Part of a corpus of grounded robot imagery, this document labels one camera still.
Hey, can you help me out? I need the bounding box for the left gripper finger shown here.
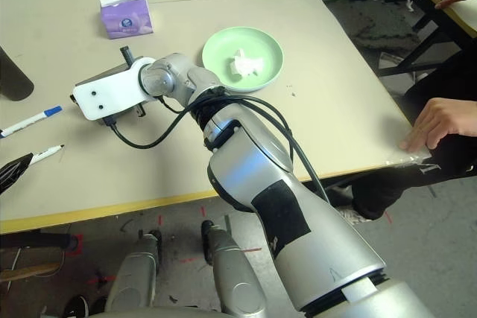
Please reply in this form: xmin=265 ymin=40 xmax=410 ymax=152
xmin=0 ymin=152 xmax=35 ymax=196

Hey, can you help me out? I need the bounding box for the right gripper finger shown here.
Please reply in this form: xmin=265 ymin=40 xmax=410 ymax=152
xmin=119 ymin=45 xmax=135 ymax=69

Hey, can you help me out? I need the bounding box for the white marker black tip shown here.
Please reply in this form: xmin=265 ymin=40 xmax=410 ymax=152
xmin=28 ymin=144 xmax=65 ymax=166

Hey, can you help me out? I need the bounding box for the green plate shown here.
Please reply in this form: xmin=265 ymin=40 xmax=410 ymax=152
xmin=201 ymin=26 xmax=285 ymax=94

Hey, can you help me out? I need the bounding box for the white tissue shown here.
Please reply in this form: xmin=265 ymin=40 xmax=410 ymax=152
xmin=227 ymin=48 xmax=265 ymax=80

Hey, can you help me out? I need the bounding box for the purple tissue pack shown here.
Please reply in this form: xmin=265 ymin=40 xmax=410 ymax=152
xmin=98 ymin=0 xmax=154 ymax=40

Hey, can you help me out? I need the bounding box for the white marker blue cap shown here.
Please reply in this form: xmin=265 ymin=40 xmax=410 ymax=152
xmin=0 ymin=105 xmax=63 ymax=139

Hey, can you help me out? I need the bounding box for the black table base tube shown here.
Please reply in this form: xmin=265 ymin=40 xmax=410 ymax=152
xmin=0 ymin=233 xmax=75 ymax=251

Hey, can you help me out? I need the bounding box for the black plastic cup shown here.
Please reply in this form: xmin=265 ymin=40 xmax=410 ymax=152
xmin=0 ymin=46 xmax=34 ymax=102

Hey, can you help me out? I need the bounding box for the wooden stick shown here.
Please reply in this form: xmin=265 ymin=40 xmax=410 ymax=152
xmin=0 ymin=261 xmax=61 ymax=282

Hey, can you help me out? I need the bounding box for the silver robot left leg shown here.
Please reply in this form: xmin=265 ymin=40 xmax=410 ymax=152
xmin=105 ymin=229 xmax=163 ymax=314

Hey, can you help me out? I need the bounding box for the silver robot leg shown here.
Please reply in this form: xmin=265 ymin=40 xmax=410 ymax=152
xmin=105 ymin=229 xmax=163 ymax=314
xmin=200 ymin=220 xmax=268 ymax=318

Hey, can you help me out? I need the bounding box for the grey robot torso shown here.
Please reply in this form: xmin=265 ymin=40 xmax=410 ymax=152
xmin=87 ymin=305 xmax=224 ymax=318

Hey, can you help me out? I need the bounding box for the silver robot right leg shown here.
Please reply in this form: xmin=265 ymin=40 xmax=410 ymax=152
xmin=200 ymin=220 xmax=268 ymax=318

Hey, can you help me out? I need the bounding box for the white bystander sneaker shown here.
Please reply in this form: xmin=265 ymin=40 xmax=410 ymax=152
xmin=337 ymin=204 xmax=373 ymax=225

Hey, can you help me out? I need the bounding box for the clear plastic wrap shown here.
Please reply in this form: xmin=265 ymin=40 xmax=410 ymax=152
xmin=387 ymin=148 xmax=439 ymax=167

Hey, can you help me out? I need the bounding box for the bystander black clothed body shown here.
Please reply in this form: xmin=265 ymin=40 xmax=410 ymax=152
xmin=352 ymin=27 xmax=477 ymax=222

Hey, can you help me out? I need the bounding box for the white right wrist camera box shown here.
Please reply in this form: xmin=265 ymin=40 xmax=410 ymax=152
xmin=72 ymin=56 xmax=157 ymax=122

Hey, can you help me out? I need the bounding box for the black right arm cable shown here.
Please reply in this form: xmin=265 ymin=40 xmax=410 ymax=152
xmin=104 ymin=94 xmax=331 ymax=202

